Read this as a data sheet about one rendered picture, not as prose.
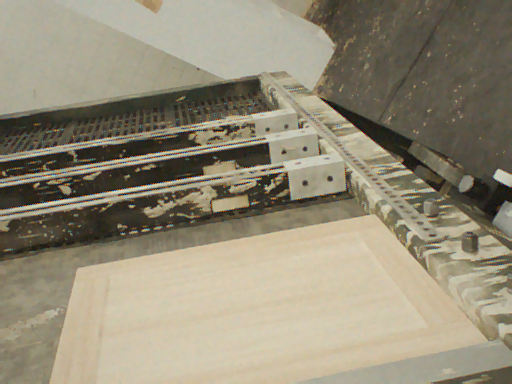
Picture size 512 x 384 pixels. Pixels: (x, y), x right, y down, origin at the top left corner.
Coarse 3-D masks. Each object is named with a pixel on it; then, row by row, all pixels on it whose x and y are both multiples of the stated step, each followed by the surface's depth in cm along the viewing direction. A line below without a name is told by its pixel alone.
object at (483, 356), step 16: (448, 352) 75; (464, 352) 74; (480, 352) 74; (496, 352) 73; (368, 368) 74; (384, 368) 73; (400, 368) 73; (416, 368) 73; (432, 368) 72; (448, 368) 72; (464, 368) 71; (480, 368) 71; (496, 368) 71
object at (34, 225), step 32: (320, 160) 136; (128, 192) 133; (160, 192) 130; (192, 192) 131; (224, 192) 132; (256, 192) 133; (288, 192) 134; (320, 192) 136; (0, 224) 127; (32, 224) 128; (64, 224) 129; (96, 224) 130; (128, 224) 131
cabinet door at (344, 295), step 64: (192, 256) 112; (256, 256) 110; (320, 256) 106; (384, 256) 103; (128, 320) 95; (192, 320) 93; (256, 320) 91; (320, 320) 88; (384, 320) 87; (448, 320) 84
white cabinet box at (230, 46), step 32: (64, 0) 431; (96, 0) 433; (128, 0) 434; (160, 0) 436; (192, 0) 438; (224, 0) 440; (256, 0) 499; (128, 32) 444; (160, 32) 446; (192, 32) 448; (224, 32) 450; (256, 32) 452; (288, 32) 454; (320, 32) 508; (224, 64) 461; (256, 64) 463; (288, 64) 465; (320, 64) 468
